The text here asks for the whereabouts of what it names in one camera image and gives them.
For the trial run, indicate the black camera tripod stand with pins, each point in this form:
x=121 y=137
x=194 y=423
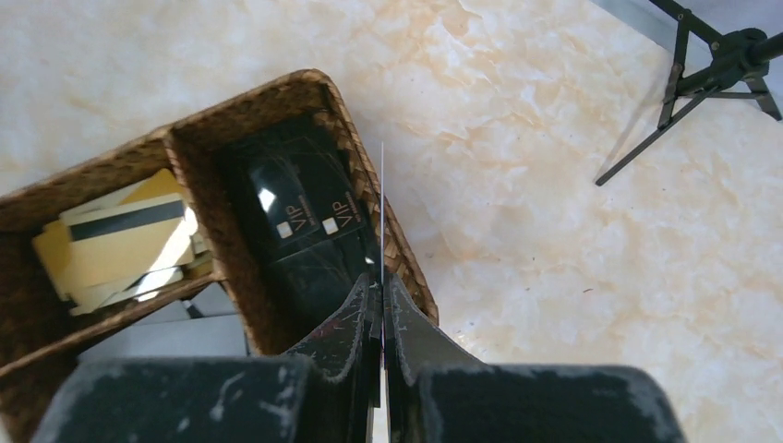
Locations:
x=740 y=61

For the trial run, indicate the brown woven divided basket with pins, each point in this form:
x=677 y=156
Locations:
x=40 y=340

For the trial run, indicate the gold cards pile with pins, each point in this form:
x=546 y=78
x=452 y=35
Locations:
x=128 y=244

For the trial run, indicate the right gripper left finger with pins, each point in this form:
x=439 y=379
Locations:
x=314 y=392

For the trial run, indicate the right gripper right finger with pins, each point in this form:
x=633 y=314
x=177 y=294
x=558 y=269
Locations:
x=439 y=392

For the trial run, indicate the silver cards pile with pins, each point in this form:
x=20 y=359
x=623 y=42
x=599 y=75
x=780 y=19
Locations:
x=207 y=324

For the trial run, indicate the black cards pile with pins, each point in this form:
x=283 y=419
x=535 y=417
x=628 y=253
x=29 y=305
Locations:
x=289 y=189

